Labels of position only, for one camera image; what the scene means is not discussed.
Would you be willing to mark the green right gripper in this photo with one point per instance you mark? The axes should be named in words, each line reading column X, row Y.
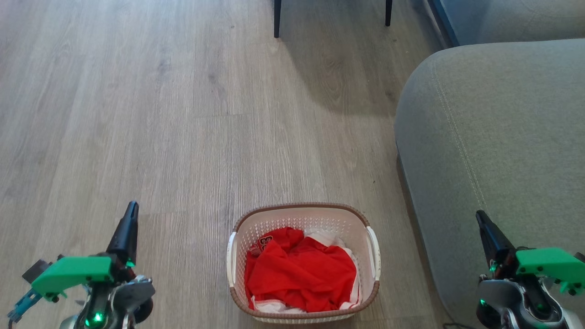
column 548, row 265

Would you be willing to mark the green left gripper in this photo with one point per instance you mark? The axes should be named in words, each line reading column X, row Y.
column 73, row 272

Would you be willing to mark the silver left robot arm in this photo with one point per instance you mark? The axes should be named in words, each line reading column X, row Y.
column 119, row 297

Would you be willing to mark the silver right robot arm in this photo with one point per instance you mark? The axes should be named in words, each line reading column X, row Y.
column 516, row 301

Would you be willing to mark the white laundry basket brown rim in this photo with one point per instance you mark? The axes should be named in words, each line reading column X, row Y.
column 301, row 217

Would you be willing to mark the grey fabric sofa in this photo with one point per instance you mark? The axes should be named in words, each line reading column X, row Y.
column 493, row 137

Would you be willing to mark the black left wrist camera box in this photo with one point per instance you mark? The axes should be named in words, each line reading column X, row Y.
column 35, row 270

